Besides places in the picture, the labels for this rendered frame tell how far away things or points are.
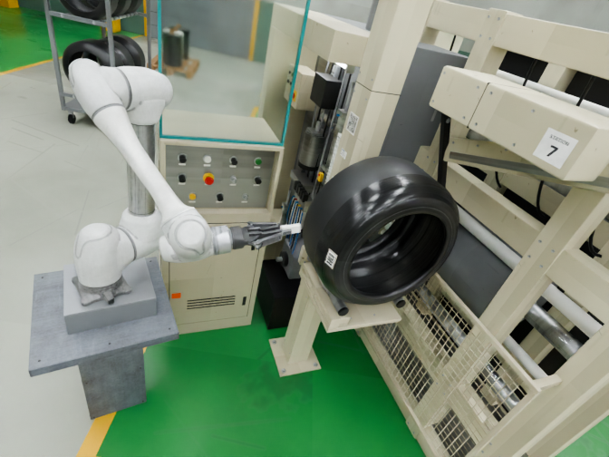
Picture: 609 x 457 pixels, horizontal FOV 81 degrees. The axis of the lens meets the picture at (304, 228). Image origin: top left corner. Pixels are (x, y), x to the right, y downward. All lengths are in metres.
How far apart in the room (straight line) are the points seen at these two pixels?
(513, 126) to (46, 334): 1.76
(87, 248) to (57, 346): 0.38
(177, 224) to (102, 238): 0.60
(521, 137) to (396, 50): 0.51
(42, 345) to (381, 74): 1.57
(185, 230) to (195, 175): 0.86
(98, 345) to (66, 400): 0.71
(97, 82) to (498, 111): 1.22
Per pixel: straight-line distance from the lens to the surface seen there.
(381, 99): 1.43
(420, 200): 1.23
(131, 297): 1.61
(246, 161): 1.77
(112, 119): 1.24
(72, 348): 1.63
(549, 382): 1.58
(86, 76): 1.30
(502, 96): 1.32
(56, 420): 2.25
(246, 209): 1.90
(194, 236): 0.93
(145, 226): 1.57
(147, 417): 2.17
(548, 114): 1.22
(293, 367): 2.34
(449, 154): 1.61
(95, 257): 1.51
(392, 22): 1.38
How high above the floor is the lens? 1.91
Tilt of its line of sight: 33 degrees down
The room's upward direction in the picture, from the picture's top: 14 degrees clockwise
